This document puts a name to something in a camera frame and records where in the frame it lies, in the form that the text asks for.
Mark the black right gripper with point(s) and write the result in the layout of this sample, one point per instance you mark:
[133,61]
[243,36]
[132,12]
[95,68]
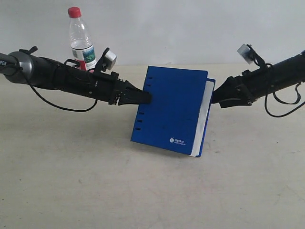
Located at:
[247,88]

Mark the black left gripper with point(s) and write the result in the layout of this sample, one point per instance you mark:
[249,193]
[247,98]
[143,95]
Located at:
[115,91]

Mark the blue ring-binder notebook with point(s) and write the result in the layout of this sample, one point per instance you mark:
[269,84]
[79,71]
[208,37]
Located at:
[177,117]

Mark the clear plastic water bottle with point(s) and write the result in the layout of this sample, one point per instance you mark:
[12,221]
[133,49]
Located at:
[80,40]

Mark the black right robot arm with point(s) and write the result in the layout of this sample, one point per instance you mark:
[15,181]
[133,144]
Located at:
[286,73]

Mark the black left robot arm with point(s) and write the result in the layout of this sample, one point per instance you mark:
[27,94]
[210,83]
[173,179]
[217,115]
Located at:
[22,67]

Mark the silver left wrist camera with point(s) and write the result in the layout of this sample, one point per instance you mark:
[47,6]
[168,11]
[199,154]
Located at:
[108,59]

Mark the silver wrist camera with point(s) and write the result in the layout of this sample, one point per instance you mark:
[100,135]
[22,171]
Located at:
[108,59]
[247,52]

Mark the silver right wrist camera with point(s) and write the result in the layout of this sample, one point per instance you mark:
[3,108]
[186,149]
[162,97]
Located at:
[247,52]

